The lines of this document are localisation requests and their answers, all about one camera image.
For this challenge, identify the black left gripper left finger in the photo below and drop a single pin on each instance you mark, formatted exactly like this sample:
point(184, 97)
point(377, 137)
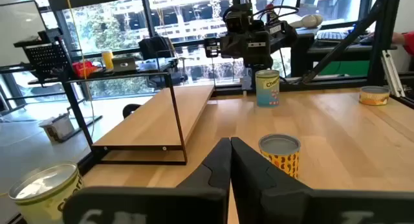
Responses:
point(207, 185)

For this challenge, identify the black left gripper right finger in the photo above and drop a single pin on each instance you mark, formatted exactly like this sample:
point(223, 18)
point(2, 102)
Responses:
point(255, 185)

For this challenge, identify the yellow bean print can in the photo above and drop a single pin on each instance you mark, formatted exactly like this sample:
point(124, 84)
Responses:
point(281, 159)

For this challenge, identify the blue cherries can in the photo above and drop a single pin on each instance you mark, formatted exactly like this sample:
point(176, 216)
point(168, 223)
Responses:
point(266, 91)

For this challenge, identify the short orange label can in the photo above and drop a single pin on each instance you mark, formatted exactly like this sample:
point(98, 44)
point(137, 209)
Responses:
point(374, 97)

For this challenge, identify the yellow-green cherries can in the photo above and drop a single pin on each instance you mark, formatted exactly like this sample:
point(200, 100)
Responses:
point(42, 198)

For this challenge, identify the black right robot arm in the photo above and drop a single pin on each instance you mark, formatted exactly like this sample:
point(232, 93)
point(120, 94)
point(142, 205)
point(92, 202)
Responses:
point(284, 34)

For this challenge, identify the black computer desk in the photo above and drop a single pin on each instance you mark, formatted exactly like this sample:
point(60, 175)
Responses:
point(300, 55)

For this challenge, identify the white rounded object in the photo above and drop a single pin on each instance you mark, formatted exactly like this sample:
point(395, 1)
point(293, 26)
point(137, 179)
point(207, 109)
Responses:
point(309, 20)

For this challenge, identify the black office chair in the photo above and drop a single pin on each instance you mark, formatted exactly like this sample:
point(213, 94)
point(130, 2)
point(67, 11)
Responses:
point(156, 47)

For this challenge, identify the black keyboard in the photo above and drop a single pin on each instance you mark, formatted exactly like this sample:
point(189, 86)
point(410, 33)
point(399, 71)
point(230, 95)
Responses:
point(333, 35)

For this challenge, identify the black round chair back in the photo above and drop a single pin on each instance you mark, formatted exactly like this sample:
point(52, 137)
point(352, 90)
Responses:
point(130, 110)

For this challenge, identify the green board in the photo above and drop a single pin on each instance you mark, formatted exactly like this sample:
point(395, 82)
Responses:
point(343, 68)

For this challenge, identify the grey box device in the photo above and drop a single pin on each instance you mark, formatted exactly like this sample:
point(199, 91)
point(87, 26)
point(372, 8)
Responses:
point(124, 64)

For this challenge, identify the yellow cup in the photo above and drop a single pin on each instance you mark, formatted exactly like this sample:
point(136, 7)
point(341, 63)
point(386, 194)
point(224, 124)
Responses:
point(107, 59)

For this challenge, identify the red object on desk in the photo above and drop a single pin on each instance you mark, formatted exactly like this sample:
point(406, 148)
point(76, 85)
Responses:
point(82, 69)

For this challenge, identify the cardboard box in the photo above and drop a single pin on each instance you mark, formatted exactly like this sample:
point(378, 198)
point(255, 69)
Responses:
point(58, 128)

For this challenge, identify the black perforated rack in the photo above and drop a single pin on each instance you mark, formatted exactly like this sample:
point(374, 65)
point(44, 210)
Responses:
point(47, 57)

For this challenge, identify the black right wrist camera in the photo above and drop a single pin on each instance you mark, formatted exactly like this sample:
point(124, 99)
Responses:
point(236, 21)

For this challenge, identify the wooden shelf with black frame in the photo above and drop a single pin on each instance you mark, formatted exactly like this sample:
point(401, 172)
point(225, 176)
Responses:
point(155, 120)

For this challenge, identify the silver metal bracket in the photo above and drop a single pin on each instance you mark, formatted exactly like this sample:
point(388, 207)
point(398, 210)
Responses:
point(393, 75)

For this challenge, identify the whiteboard with black frame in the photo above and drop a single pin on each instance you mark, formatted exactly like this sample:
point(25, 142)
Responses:
point(19, 29)

